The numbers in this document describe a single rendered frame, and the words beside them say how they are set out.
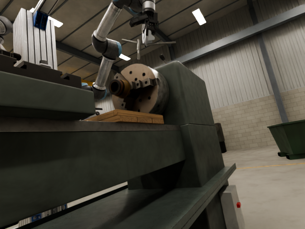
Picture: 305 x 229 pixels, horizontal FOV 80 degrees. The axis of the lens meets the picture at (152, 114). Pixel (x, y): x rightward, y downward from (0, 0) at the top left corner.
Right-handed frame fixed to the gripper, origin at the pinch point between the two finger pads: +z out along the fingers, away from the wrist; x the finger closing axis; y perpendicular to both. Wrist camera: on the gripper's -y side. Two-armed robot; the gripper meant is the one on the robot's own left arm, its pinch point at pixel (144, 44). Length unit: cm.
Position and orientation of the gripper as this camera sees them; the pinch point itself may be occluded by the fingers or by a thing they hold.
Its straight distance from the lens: 114.1
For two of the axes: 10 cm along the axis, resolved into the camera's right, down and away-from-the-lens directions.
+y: 9.4, 0.4, 3.3
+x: -3.3, 0.7, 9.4
